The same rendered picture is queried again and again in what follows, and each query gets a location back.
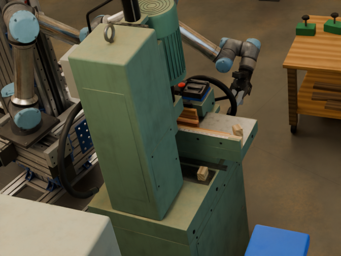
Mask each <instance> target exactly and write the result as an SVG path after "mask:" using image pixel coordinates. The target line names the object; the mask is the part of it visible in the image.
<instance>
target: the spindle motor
mask: <svg viewBox="0 0 341 256"><path fill-rule="evenodd" d="M138 1H139V6H140V11H141V14H145V15H148V18H149V20H148V21H147V22H146V23H145V25H148V26H149V28H151V29H154V30H155V31H156V37H157V40H160V41H162V43H163V49H164V55H165V61H166V66H167V72H168V77H169V83H170V86H174V85H176V84H178V83H180V82H181V81H182V80H183V79H184V78H185V77H186V74H187V71H186V65H185V59H184V52H183V46H182V39H181V33H180V27H179V20H178V13H177V7H176V3H175V2H174V0H138Z"/></svg>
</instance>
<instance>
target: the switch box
mask: <svg viewBox="0 0 341 256"><path fill-rule="evenodd" d="M77 46H78V45H76V44H75V45H74V46H73V47H72V48H71V49H70V50H69V51H68V52H67V53H66V54H65V55H64V56H63V57H62V58H61V59H60V63H61V67H62V70H63V73H64V76H65V80H66V83H67V86H68V89H69V92H70V95H71V98H77V99H80V98H79V94H78V91H77V88H76V84H75V81H74V77H73V74H72V70H71V67H70V63H69V60H68V56H69V55H70V54H71V53H72V52H73V51H74V50H75V48H76V47H77Z"/></svg>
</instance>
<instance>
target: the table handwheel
mask: <svg viewBox="0 0 341 256"><path fill-rule="evenodd" d="M191 79H195V80H202V81H209V83H211V84H213V85H215V86H217V87H219V88H220V89H221V90H223V91H224V92H225V94H226V96H223V97H219V98H215V101H220V100H226V99H229V100H230V104H231V111H230V114H229V115H231V116H235V115H236V112H237V103H236V99H235V97H234V95H233V93H232V92H231V90H230V89H229V88H228V87H227V86H226V85H225V84H224V83H222V82H221V81H219V80H218V79H216V78H213V77H210V76H206V75H196V76H192V77H189V78H188V79H186V81H189V80H191ZM188 83H189V82H188Z"/></svg>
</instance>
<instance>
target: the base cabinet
mask: <svg viewBox="0 0 341 256"><path fill-rule="evenodd" d="M113 229H114V233H115V236H116V239H117V243H118V246H119V249H120V252H121V256H244V255H245V252H246V250H247V247H248V244H249V241H250V238H249V228H248V218H247V208H246V197H245V188H244V178H243V167H242V162H241V163H239V162H234V163H233V165H232V166H231V168H230V170H229V172H228V174H227V176H226V178H225V180H224V181H223V183H222V185H221V187H220V189H219V191H218V193H217V195H216V196H215V198H214V200H213V202H212V204H211V206H210V208H209V210H208V212H207V213H206V215H205V217H204V219H203V221H202V223H201V225H200V227H199V228H198V230H197V232H196V234H195V236H194V238H193V240H192V242H191V243H190V245H189V246H188V245H184V244H180V243H177V242H172V241H169V240H165V239H161V238H157V237H153V236H150V235H146V234H142V233H138V232H135V231H131V230H127V229H123V228H119V227H116V226H113Z"/></svg>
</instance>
